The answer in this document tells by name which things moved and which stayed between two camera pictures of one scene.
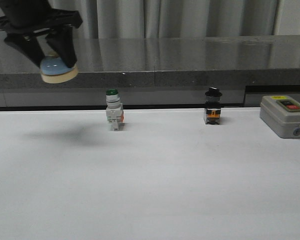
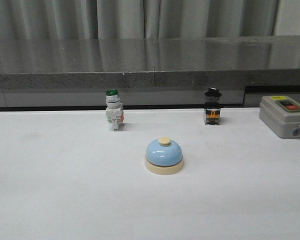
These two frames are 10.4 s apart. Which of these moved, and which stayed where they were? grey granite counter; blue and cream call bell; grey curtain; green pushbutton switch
Moved: blue and cream call bell
Stayed: grey curtain; green pushbutton switch; grey granite counter
